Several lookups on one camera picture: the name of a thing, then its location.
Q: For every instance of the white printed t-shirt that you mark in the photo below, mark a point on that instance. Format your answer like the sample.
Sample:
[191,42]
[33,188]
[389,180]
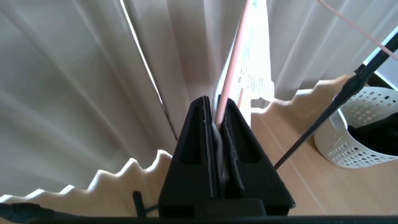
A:
[258,46]

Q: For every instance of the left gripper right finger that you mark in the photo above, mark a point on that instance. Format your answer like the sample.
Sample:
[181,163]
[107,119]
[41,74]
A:
[258,186]

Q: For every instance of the black garment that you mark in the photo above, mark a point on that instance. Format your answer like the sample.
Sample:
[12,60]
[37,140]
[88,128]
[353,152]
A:
[379,137]

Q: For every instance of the white laundry basket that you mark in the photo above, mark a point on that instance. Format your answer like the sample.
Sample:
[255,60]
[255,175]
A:
[339,149]

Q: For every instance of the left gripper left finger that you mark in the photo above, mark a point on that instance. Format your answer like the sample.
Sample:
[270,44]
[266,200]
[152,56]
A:
[186,186]

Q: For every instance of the black clothes rack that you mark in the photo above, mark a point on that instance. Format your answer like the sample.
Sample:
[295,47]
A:
[342,96]

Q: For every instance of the beige curtain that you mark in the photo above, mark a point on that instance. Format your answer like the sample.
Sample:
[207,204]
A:
[77,93]

